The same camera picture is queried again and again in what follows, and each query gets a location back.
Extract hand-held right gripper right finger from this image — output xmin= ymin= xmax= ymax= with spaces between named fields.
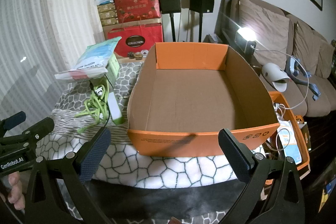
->
xmin=218 ymin=128 xmax=306 ymax=224

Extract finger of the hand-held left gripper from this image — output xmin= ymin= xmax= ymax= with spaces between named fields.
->
xmin=0 ymin=112 xmax=27 ymax=133
xmin=7 ymin=117 xmax=55 ymax=147

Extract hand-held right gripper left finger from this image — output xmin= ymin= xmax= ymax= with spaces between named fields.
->
xmin=25 ymin=127 xmax=112 ymax=224

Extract green braided cable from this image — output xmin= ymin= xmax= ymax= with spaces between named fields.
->
xmin=75 ymin=77 xmax=112 ymax=134

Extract white green power bank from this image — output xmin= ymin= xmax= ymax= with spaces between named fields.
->
xmin=106 ymin=93 xmax=124 ymax=125

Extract green tissue box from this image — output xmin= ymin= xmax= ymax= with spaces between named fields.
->
xmin=101 ymin=52 xmax=120 ymax=89

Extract face mask pack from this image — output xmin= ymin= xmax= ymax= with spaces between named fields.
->
xmin=55 ymin=37 xmax=122 ymax=81

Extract person's left hand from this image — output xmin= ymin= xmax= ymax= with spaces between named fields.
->
xmin=7 ymin=171 xmax=26 ymax=211

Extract white blue mask packet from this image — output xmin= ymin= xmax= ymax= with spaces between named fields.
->
xmin=276 ymin=120 xmax=303 ymax=165

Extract grey white patterned blanket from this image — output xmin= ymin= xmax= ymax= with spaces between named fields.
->
xmin=31 ymin=61 xmax=248 ymax=224

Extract orange plastic basket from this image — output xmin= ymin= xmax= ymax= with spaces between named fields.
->
xmin=264 ymin=91 xmax=311 ymax=186

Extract brown sofa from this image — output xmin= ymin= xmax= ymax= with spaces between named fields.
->
xmin=214 ymin=0 xmax=336 ymax=119

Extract white neck massager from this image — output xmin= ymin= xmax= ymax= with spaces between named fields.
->
xmin=262 ymin=63 xmax=291 ymax=92

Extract blue yellow packet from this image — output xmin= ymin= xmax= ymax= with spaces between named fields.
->
xmin=321 ymin=179 xmax=333 ymax=204

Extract blue grey neck massager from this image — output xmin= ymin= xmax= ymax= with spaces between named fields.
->
xmin=286 ymin=56 xmax=321 ymax=101

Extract white curtain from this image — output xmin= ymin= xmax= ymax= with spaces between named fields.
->
xmin=0 ymin=0 xmax=118 ymax=125

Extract lit portable lamp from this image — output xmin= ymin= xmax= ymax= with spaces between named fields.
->
xmin=234 ymin=28 xmax=257 ymax=54

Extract red collection gift box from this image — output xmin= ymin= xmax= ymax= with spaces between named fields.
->
xmin=106 ymin=21 xmax=164 ymax=63

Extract gold flat box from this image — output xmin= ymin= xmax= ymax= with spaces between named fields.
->
xmin=97 ymin=4 xmax=116 ymax=13
xmin=100 ymin=18 xmax=118 ymax=27
xmin=98 ymin=11 xmax=117 ymax=20

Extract large brown cushion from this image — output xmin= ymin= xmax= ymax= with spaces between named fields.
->
xmin=238 ymin=0 xmax=291 ymax=70

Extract red floral gift bag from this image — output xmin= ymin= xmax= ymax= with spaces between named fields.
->
xmin=113 ymin=0 xmax=162 ymax=24

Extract long white cable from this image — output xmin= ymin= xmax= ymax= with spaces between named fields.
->
xmin=251 ymin=46 xmax=311 ymax=110

